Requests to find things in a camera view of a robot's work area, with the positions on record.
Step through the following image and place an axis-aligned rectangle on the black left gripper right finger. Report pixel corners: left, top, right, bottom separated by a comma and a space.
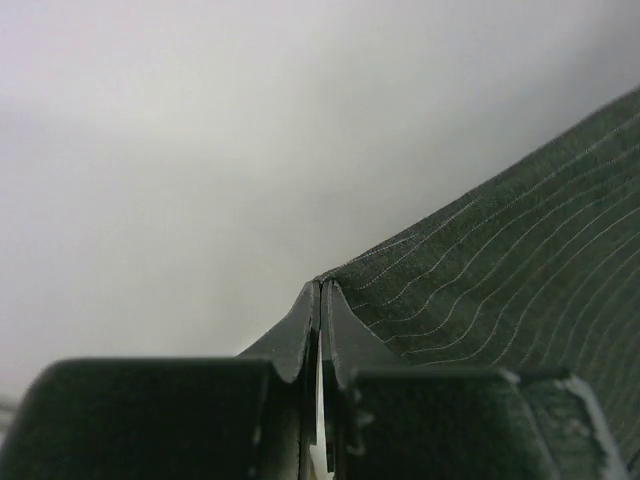
320, 281, 628, 479

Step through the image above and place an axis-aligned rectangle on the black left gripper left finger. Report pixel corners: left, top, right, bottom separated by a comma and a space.
1, 282, 320, 480

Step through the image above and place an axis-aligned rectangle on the dark striped long sleeve shirt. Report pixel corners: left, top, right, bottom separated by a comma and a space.
326, 91, 639, 478

